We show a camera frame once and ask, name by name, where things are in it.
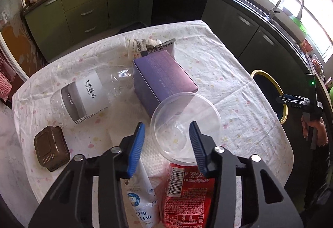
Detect green item on windowsill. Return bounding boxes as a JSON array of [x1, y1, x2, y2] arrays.
[[290, 15, 307, 35]]

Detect green kitchen cabinets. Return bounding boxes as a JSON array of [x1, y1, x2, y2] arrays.
[[23, 0, 311, 97]]

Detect red bowl on counter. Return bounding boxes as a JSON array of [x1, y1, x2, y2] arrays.
[[300, 39, 313, 54]]

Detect red checked apron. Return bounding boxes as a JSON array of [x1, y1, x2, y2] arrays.
[[0, 53, 16, 102]]

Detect wooden frame glass door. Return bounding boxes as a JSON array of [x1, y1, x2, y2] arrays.
[[1, 0, 47, 81]]

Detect white carton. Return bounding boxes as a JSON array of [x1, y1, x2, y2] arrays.
[[140, 38, 176, 58]]

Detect clear plastic bottle white label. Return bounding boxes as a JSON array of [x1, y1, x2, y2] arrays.
[[50, 66, 133, 127]]

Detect clear plastic bowl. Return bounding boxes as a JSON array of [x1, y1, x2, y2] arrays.
[[150, 92, 222, 166]]

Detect tall steel sink faucet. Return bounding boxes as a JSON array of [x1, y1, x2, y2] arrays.
[[268, 0, 305, 20]]

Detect red soda can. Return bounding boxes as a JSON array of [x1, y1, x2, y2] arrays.
[[162, 163, 215, 228]]

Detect person's right hand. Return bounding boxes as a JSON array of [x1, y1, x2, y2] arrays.
[[301, 116, 328, 146]]

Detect yellow rimmed blue trash bin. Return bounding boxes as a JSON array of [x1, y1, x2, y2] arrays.
[[251, 70, 288, 124]]

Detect steel double sink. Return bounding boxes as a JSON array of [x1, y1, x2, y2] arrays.
[[215, 0, 311, 62]]

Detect white blue tube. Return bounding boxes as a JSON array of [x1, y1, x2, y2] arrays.
[[124, 160, 160, 227]]

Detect small brown plastic box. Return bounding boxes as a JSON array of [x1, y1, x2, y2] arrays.
[[34, 125, 70, 172]]

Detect purple cardboard box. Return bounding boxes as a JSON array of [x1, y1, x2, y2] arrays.
[[133, 51, 198, 116]]

